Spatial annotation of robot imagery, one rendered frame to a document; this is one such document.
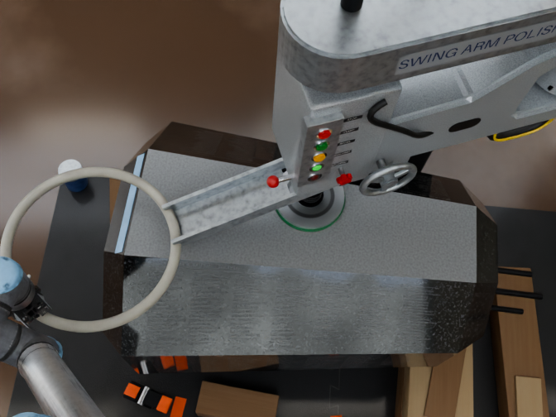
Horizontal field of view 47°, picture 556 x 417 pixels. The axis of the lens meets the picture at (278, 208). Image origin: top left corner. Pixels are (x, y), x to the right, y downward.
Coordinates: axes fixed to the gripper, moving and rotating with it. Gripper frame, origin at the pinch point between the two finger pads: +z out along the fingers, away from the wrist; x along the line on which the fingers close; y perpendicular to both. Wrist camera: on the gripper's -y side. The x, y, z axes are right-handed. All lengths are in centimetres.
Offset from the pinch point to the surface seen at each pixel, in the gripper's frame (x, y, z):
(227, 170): 69, 8, -1
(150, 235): 38.0, 6.8, 1.2
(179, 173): 58, -2, 0
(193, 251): 42.9, 19.4, 0.3
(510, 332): 125, 117, 67
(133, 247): 31.8, 6.0, 1.5
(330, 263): 68, 51, -2
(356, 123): 71, 40, -64
